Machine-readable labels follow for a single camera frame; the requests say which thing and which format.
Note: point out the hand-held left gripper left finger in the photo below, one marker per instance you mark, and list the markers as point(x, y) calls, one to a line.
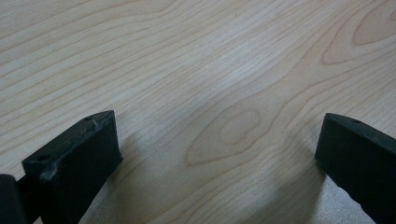
point(77, 168)

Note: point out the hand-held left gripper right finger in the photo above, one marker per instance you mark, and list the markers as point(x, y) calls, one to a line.
point(361, 155)

